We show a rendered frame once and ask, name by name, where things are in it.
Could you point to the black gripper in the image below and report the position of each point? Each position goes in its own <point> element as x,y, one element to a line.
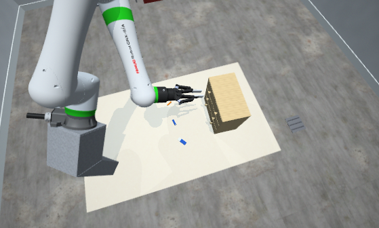
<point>176,94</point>

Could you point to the brown wooden chest of drawers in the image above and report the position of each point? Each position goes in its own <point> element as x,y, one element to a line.
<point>230,101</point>

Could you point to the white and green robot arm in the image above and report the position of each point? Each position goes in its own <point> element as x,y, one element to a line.
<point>56,82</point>

